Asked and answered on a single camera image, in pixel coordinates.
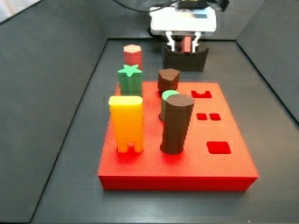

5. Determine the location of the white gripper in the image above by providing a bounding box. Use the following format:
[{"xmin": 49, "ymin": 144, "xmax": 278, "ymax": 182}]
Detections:
[{"xmin": 150, "ymin": 7, "xmax": 216, "ymax": 53}]

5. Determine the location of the red double-square block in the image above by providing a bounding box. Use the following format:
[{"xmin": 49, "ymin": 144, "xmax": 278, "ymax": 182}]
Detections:
[{"xmin": 182, "ymin": 36, "xmax": 192, "ymax": 53}]

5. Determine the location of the black regrasp stand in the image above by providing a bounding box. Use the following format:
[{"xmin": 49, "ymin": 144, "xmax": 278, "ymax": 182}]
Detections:
[{"xmin": 163, "ymin": 46, "xmax": 210, "ymax": 72}]

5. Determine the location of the yellow double-leg peg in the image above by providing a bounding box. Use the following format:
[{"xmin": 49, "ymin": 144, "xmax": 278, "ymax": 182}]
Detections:
[{"xmin": 108, "ymin": 95, "xmax": 144, "ymax": 153}]

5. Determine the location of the red peg board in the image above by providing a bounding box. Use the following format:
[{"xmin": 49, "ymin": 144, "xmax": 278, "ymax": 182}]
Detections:
[{"xmin": 97, "ymin": 80, "xmax": 260, "ymax": 193}]

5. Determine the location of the red hexagon peg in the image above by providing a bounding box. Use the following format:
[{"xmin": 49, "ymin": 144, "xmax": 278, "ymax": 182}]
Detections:
[{"xmin": 124, "ymin": 45, "xmax": 143, "ymax": 69}]

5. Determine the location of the brown pentagon peg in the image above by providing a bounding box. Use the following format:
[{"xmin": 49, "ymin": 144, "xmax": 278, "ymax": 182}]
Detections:
[{"xmin": 158, "ymin": 68, "xmax": 180, "ymax": 94}]

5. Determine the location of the green star peg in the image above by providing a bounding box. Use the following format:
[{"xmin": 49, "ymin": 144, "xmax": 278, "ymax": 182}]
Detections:
[{"xmin": 117, "ymin": 65, "xmax": 143, "ymax": 96}]

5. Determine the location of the green-topped brown peg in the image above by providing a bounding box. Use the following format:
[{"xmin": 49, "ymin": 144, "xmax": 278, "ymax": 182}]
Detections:
[{"xmin": 160, "ymin": 89, "xmax": 179, "ymax": 121}]

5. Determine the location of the dark brown round peg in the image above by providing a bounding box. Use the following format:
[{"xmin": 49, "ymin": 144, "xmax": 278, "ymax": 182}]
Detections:
[{"xmin": 160, "ymin": 94, "xmax": 195, "ymax": 155}]

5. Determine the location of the black cable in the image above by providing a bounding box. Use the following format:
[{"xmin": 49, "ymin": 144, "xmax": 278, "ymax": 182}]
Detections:
[{"xmin": 113, "ymin": 0, "xmax": 182, "ymax": 13}]

